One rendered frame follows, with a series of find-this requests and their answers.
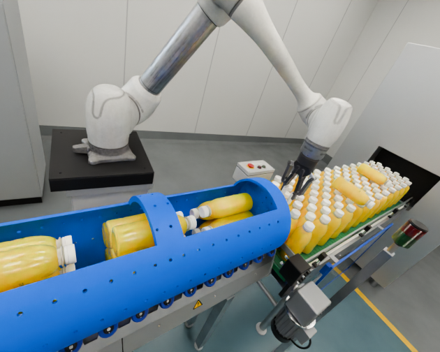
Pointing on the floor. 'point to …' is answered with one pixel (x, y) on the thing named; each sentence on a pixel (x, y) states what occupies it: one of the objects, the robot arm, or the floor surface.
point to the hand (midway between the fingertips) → (286, 195)
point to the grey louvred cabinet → (10, 112)
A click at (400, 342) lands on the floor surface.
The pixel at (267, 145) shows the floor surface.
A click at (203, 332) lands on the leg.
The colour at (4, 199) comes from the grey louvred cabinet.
